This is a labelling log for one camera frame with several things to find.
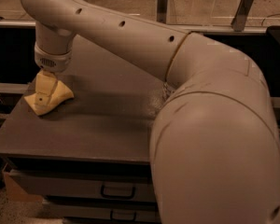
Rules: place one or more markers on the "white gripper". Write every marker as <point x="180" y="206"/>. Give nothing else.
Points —
<point x="51" y="61"/>

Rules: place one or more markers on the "grey drawer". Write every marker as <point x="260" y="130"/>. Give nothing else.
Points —
<point x="108" y="187"/>
<point x="110" y="211"/>

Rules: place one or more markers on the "grey upper drawer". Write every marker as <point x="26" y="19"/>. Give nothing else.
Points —
<point x="108" y="187"/>

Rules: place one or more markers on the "right metal bracket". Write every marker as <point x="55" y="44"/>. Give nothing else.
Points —
<point x="240" y="18"/>

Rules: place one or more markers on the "grey lower drawer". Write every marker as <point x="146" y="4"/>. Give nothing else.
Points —
<point x="110" y="211"/>

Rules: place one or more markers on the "middle metal bracket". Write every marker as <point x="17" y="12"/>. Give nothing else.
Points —
<point x="162" y="10"/>

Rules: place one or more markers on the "clear plastic water bottle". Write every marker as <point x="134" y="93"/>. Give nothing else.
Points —
<point x="167" y="91"/>

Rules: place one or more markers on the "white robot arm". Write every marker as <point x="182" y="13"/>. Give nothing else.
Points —
<point x="214" y="147"/>

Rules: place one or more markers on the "metal bracket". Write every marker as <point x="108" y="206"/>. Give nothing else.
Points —
<point x="162" y="10"/>
<point x="240" y="18"/>

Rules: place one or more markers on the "yellow sponge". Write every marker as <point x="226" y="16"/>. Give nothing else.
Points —
<point x="43" y="104"/>

